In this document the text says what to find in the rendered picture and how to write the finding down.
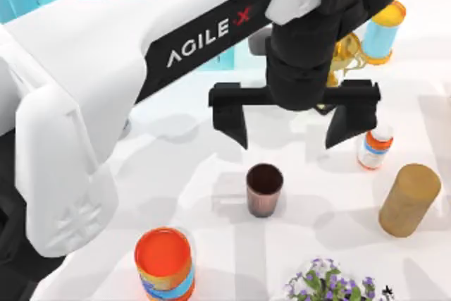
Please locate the gold trophy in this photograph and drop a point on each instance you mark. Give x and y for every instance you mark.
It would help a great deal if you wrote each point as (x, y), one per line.
(347, 50)

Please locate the tan cylinder can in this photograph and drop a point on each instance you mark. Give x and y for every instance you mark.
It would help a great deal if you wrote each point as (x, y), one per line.
(410, 202)

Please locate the white and orange bottle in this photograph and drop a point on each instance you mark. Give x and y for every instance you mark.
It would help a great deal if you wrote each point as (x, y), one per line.
(374, 151)

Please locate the pale grey rounded box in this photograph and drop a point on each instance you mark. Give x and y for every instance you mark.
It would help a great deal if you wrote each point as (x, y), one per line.
(259, 43)

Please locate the orange can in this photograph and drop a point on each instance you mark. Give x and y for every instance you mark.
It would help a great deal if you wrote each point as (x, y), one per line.
(163, 265)

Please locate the blue and yellow can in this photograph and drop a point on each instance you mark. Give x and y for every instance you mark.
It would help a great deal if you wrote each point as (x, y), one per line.
(380, 38)

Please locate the purple flower plant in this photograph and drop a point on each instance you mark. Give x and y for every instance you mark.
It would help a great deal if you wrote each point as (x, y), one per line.
(329, 283)

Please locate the dark brown cup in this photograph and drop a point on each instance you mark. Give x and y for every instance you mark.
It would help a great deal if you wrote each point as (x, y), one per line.
(264, 191)

